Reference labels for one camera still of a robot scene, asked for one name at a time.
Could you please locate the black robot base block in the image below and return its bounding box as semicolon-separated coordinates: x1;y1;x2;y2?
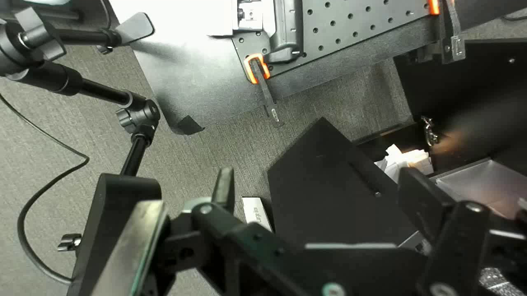
266;0;304;64

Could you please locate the black cable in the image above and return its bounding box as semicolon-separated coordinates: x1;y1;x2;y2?
0;93;90;284

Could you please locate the small metal knob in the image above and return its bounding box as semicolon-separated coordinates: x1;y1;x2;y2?
55;232;83;253

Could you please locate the white paper sheet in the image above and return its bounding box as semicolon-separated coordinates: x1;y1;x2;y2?
240;195;274;233

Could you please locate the orange clamp with black handle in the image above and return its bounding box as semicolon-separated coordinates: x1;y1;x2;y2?
241;52;282;126
424;0;469;65

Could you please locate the grey metal tray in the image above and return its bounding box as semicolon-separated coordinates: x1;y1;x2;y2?
429;156;527;222

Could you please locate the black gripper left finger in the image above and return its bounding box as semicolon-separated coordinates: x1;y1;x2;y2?
157;166;348;296

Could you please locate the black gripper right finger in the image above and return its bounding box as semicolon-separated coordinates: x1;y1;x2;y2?
396;166;527;296

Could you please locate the black articulated camera stand arm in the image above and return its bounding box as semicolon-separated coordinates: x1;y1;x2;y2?
0;0;161;177

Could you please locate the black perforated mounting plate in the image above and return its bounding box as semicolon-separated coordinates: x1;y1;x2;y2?
230;0;441;79

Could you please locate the small metal hook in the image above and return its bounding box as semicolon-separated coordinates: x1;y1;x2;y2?
419;115;441;148

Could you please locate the black stand base plate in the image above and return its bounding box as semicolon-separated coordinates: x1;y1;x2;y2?
65;171;164;296

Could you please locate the white crumpled plastic bag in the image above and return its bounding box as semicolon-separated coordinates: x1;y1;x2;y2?
373;143;432;184

